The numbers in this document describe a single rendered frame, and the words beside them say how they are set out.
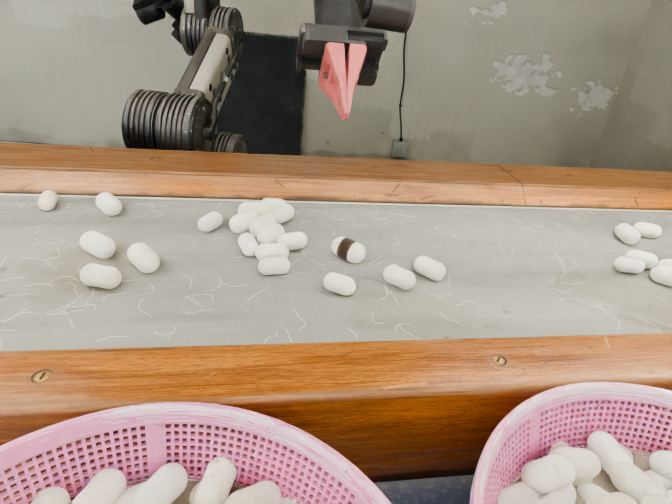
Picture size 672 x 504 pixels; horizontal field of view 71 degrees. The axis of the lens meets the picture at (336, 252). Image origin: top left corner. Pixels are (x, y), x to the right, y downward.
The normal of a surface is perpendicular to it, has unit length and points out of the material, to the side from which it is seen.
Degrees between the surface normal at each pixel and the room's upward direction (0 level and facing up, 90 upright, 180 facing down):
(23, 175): 45
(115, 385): 0
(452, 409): 90
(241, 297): 0
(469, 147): 90
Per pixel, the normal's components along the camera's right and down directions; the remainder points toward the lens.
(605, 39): 0.06, 0.51
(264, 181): 0.18, -0.25
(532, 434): 0.55, 0.17
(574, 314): 0.10, -0.87
